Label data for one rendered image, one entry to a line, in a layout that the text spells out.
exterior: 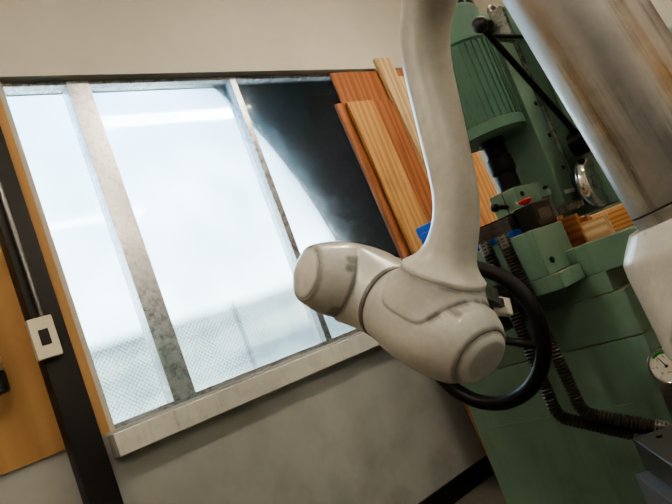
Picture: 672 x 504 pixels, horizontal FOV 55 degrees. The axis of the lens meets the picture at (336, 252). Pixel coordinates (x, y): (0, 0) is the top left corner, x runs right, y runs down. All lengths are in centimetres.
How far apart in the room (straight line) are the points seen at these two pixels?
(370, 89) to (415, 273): 273
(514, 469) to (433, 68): 99
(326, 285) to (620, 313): 67
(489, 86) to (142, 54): 171
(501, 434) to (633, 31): 108
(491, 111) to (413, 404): 179
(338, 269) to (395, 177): 234
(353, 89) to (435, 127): 259
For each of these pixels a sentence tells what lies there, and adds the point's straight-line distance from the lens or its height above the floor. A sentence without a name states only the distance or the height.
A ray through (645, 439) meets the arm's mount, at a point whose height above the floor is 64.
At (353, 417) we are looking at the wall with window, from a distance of 277.
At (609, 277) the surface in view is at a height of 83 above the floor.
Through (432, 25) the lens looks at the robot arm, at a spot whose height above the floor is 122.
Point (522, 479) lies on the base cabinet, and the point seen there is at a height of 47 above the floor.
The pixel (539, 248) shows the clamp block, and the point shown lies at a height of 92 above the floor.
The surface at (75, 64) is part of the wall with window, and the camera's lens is 272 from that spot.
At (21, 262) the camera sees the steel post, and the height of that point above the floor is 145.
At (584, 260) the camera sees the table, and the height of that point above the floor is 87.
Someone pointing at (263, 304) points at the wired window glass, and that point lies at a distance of 271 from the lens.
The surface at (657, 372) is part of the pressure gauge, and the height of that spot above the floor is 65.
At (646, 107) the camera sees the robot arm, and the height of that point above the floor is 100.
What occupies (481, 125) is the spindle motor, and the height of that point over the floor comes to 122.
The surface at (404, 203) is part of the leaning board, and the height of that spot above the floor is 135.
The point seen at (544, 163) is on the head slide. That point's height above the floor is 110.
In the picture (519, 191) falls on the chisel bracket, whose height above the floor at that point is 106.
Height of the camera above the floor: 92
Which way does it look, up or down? 6 degrees up
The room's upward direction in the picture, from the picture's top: 21 degrees counter-clockwise
